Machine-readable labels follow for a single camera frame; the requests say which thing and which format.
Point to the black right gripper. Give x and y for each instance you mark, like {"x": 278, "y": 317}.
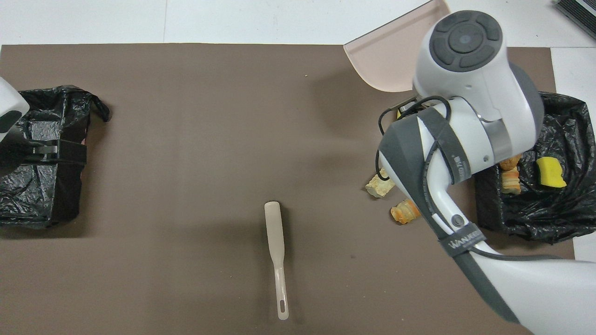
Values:
{"x": 410, "y": 106}

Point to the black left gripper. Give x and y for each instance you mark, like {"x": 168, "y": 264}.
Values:
{"x": 16, "y": 153}

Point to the beige plastic dustpan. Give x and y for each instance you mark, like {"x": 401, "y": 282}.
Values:
{"x": 386, "y": 56}

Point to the pale bread piece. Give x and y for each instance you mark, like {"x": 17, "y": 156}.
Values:
{"x": 379, "y": 186}

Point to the striped croissant piece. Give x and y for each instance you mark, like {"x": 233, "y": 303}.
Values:
{"x": 404, "y": 212}

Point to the brown bread roll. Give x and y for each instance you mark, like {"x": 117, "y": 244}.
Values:
{"x": 511, "y": 164}

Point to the pale croissant chunk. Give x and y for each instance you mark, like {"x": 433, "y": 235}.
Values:
{"x": 511, "y": 181}

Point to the yellow sponge green backing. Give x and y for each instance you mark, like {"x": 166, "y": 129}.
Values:
{"x": 551, "y": 173}

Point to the beige hand brush black bristles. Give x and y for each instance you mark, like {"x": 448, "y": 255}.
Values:
{"x": 274, "y": 228}

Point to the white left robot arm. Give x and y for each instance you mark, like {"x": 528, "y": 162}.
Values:
{"x": 9, "y": 102}

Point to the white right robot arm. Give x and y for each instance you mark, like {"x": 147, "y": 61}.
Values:
{"x": 465, "y": 70}

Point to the black bag lined bin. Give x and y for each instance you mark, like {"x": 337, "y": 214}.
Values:
{"x": 558, "y": 214}
{"x": 28, "y": 200}

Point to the brown table mat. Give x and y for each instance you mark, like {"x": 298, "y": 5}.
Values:
{"x": 186, "y": 139}

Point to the dark ribbed panel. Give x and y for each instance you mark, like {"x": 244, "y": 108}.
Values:
{"x": 579, "y": 14}

